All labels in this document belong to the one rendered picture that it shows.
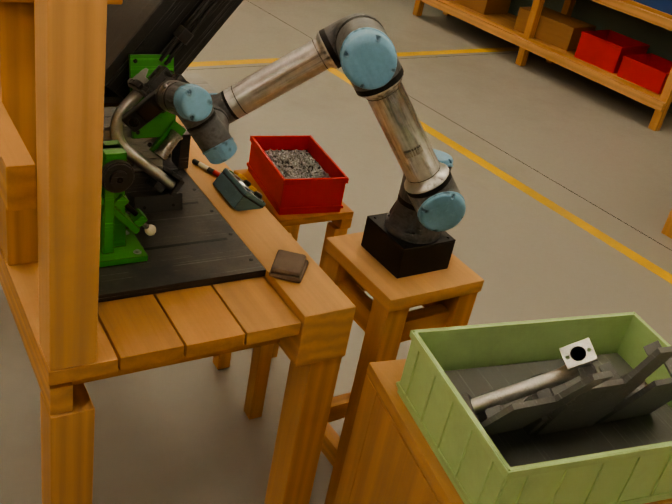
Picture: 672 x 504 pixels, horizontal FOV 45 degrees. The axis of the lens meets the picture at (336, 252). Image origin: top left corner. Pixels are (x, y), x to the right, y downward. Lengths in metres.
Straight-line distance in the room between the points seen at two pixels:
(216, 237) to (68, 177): 0.71
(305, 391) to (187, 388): 1.03
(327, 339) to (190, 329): 0.34
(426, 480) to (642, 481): 0.43
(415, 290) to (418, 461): 0.53
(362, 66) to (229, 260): 0.58
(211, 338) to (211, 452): 1.04
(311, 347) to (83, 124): 0.79
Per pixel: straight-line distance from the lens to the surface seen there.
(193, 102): 1.77
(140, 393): 2.93
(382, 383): 1.86
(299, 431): 2.08
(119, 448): 2.74
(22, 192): 1.54
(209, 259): 1.97
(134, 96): 2.09
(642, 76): 6.98
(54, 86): 1.36
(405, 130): 1.84
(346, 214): 2.51
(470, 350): 1.86
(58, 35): 1.34
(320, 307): 1.86
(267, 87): 1.91
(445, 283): 2.16
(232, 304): 1.86
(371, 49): 1.74
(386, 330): 2.10
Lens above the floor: 1.94
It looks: 30 degrees down
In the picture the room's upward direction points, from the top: 11 degrees clockwise
